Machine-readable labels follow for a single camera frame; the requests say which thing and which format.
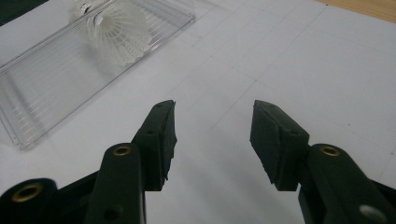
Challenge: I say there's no white shuttlecock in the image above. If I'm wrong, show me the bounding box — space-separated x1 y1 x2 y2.
90 4 143 57
106 17 154 68
68 0 125 43

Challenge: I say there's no clear plastic container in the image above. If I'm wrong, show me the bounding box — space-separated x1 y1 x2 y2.
0 0 196 151

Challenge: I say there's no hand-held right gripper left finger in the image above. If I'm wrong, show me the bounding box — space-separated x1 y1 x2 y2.
83 99 178 224

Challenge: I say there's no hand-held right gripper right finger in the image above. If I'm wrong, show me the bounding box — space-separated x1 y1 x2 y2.
249 99 396 224

